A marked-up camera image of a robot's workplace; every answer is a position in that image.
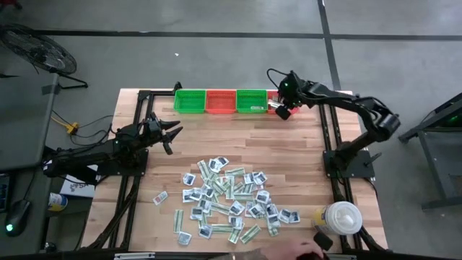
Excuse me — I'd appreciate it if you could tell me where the white printed cardboard box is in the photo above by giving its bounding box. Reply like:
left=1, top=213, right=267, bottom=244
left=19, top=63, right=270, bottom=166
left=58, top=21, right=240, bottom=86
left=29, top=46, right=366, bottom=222
left=59, top=164, right=98, bottom=199

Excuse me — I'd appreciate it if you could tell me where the white and yellow can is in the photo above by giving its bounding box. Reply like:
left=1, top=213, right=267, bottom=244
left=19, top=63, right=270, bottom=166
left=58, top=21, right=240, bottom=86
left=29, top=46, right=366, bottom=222
left=48, top=192, right=69, bottom=212

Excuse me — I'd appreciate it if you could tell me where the black keyboard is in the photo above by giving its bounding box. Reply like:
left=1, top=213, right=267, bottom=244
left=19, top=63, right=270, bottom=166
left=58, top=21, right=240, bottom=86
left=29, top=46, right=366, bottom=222
left=0, top=173, right=11, bottom=215

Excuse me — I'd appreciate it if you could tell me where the black metal stand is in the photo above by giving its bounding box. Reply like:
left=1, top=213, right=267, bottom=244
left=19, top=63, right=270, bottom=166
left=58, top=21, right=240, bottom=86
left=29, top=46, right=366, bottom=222
left=398, top=92, right=462, bottom=210

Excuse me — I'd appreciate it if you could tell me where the black floor fan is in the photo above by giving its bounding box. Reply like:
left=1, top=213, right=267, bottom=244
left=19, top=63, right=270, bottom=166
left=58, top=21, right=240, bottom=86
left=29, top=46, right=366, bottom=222
left=0, top=21, right=89, bottom=90

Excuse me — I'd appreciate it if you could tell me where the person's hand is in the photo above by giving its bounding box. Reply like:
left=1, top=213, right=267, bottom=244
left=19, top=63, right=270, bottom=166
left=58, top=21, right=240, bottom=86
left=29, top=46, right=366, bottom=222
left=259, top=238, right=326, bottom=260

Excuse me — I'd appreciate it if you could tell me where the orange-red plastic basket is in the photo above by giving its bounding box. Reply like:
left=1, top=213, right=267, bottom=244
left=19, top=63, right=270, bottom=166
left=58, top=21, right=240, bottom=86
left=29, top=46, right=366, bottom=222
left=266, top=90, right=300, bottom=116
left=205, top=89, right=237, bottom=115

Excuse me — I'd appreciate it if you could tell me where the yellow wipes canister white lid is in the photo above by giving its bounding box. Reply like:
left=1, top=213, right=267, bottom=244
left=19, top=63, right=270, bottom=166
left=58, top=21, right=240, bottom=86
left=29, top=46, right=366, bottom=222
left=312, top=201, right=364, bottom=236

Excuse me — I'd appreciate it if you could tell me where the grey desk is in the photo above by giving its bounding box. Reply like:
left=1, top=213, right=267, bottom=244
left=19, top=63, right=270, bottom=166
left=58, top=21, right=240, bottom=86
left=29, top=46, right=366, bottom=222
left=0, top=73, right=61, bottom=256

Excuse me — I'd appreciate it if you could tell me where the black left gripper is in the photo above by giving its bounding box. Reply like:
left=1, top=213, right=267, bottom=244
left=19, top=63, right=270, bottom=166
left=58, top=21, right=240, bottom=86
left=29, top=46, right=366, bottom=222
left=142, top=112, right=184, bottom=156

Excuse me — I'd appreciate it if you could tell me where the green plastic basket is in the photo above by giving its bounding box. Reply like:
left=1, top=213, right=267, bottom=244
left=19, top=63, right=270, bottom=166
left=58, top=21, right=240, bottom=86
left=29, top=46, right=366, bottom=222
left=173, top=89, right=207, bottom=115
left=235, top=89, right=269, bottom=114

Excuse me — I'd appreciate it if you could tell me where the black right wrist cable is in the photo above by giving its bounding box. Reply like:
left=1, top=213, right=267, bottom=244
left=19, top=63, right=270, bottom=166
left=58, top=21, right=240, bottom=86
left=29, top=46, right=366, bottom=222
left=266, top=67, right=289, bottom=90

